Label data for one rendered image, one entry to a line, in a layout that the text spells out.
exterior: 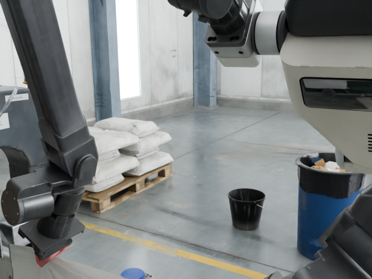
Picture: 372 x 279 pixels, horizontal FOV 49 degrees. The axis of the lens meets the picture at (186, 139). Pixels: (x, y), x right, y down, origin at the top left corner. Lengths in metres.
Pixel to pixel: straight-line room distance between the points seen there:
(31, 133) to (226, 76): 8.61
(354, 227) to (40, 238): 0.51
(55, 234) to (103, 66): 6.07
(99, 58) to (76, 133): 6.19
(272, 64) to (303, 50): 8.14
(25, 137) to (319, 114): 0.60
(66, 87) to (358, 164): 0.66
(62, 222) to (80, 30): 5.99
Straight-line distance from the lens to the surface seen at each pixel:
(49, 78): 0.58
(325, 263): 0.46
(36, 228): 0.77
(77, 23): 6.61
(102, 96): 6.84
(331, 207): 2.76
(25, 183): 0.66
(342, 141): 0.93
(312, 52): 0.81
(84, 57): 6.67
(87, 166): 0.65
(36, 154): 0.91
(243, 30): 0.84
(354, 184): 2.73
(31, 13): 0.55
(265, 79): 9.02
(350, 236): 0.47
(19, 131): 0.88
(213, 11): 0.74
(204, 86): 9.39
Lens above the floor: 1.42
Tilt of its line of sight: 13 degrees down
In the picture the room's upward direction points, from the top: 1 degrees counter-clockwise
